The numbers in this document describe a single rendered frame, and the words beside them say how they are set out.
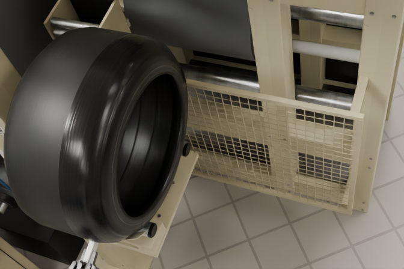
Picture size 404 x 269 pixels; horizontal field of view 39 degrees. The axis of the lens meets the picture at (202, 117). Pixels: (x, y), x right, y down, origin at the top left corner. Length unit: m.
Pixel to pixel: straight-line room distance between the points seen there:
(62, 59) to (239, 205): 1.49
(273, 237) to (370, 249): 0.42
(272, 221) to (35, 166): 1.49
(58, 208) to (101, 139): 0.21
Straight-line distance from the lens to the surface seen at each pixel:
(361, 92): 1.77
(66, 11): 1.95
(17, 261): 2.47
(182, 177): 1.86
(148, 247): 1.73
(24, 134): 1.37
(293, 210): 2.65
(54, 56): 1.41
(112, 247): 2.38
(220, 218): 2.66
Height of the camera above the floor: 2.43
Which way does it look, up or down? 56 degrees down
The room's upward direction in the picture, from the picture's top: 17 degrees counter-clockwise
